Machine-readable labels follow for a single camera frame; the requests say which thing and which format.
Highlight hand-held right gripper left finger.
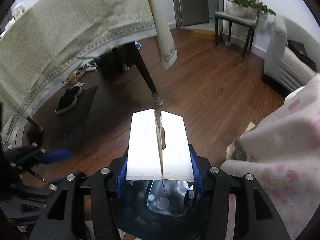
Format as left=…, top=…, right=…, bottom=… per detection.
left=29, top=158, right=131, bottom=240

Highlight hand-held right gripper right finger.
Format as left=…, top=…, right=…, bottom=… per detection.
left=187, top=144, right=292, bottom=240

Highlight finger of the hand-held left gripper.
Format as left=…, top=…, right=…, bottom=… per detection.
left=10, top=143, right=73, bottom=173

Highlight crumpled white paper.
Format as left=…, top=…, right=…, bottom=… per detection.
left=156, top=196, right=172, bottom=210

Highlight dark ribbed floor mat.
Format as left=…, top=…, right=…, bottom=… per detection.
left=49, top=86, right=98, bottom=148

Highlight black slipper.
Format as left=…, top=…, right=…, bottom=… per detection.
left=55, top=95, right=78, bottom=115
left=64, top=85, right=83, bottom=97

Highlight beige floor rug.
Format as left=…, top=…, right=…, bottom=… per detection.
left=244, top=121, right=257, bottom=133

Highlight knitted table leg sock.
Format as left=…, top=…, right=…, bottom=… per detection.
left=151, top=92, right=165, bottom=105

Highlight pink floral cloth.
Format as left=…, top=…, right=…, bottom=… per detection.
left=220, top=73, right=320, bottom=240

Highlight white sneakers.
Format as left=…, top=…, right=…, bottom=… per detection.
left=74, top=64, right=97, bottom=78

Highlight dark box under table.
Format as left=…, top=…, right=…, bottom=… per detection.
left=96, top=47, right=127, bottom=80

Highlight dark wooden table leg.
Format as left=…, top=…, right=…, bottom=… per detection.
left=129, top=42, right=158, bottom=96

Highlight beige patterned tablecloth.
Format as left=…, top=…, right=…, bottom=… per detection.
left=0, top=0, right=178, bottom=145

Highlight wooden door step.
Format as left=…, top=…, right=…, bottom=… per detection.
left=191, top=28, right=222, bottom=42

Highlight grey sofa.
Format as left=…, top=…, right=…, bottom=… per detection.
left=262, top=14, right=319, bottom=93

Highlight black bag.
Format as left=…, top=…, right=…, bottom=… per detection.
left=287, top=39, right=317, bottom=72

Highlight grey chair with black legs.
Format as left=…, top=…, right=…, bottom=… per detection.
left=214, top=0, right=260, bottom=63

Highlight white plant pot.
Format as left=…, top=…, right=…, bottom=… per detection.
left=226, top=0, right=251, bottom=18

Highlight grey door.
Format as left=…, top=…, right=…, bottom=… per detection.
left=170, top=0, right=210, bottom=27

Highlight green trailing plant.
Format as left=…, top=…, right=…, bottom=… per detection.
left=231, top=0, right=277, bottom=16

